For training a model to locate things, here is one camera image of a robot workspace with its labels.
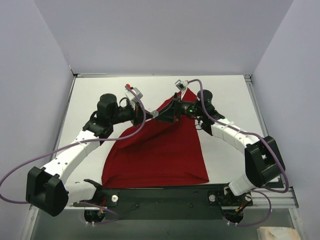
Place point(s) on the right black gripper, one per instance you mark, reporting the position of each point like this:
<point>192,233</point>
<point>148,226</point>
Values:
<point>178,107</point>

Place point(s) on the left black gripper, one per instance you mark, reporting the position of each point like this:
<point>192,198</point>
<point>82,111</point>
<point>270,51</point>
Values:
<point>137,115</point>

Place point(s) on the red cloth garment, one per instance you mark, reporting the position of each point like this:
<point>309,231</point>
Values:
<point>161,154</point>

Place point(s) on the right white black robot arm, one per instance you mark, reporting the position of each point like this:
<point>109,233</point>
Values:
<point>262,158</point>

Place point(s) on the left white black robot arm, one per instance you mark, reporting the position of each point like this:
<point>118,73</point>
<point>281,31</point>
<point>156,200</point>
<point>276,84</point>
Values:
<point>47,187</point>

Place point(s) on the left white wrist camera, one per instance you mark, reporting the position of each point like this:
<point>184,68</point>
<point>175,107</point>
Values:
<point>134,95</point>

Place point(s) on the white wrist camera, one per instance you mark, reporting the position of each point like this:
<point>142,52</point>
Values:
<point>182,86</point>
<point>134,95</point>

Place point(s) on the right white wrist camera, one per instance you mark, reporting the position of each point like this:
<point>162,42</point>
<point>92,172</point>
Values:
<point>182,86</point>

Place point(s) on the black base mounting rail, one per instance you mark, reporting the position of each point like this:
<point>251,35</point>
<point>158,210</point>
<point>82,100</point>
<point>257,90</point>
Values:
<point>197,202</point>

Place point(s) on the aluminium frame rail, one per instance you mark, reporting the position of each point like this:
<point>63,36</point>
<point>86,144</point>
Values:
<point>286,200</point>

